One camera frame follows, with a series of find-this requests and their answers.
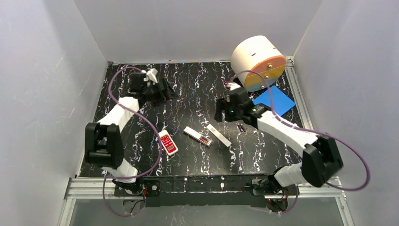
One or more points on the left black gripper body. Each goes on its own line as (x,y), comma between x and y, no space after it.
(161,90)

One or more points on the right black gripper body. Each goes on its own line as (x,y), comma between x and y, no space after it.
(226,107)

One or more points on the white remote battery cover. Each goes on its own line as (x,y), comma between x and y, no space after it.
(218,135)

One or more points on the red orange battery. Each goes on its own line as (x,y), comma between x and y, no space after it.
(204,140)

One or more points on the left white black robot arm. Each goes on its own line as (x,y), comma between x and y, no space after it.
(103,142)

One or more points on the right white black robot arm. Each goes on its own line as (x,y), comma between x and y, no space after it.
(320,155)

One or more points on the red white remote control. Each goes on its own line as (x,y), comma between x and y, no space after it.
(168,143)

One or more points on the blue square plate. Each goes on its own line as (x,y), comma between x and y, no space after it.
(281,102)

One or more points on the white cylindrical drum box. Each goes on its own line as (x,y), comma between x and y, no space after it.
(257,55)

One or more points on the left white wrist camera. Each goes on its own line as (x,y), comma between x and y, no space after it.
(151,75)

